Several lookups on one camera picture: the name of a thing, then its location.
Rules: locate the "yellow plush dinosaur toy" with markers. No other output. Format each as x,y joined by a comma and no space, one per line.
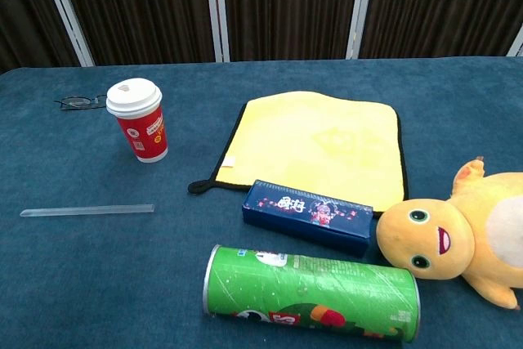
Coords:
421,234

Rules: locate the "dark blue printed box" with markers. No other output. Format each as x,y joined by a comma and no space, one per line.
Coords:
306,222

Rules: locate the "white partition frame post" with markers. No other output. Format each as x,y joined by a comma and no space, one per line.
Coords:
360,10
67,14
518,44
217,10

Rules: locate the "red paper cup white lid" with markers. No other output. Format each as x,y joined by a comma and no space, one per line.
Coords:
143,132

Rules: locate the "yellow cloth with black trim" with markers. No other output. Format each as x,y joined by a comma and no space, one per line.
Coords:
310,140

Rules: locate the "green chips can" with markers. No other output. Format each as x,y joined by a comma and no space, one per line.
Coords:
310,287

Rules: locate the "clear plastic straw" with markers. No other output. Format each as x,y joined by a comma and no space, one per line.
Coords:
86,210

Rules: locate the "black frame eyeglasses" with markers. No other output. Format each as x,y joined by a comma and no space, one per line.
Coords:
74,101

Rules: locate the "blue felt table cover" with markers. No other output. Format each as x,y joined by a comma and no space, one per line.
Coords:
81,275

